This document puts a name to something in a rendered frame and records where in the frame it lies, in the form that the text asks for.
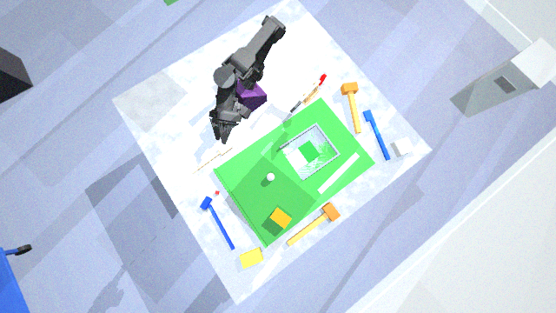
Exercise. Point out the orange mallet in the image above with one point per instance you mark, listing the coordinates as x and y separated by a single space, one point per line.
330 212
350 89

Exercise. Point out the green flat mat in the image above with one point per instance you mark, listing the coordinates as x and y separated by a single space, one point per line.
245 174

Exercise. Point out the white flat bar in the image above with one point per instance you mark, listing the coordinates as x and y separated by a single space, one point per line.
338 172

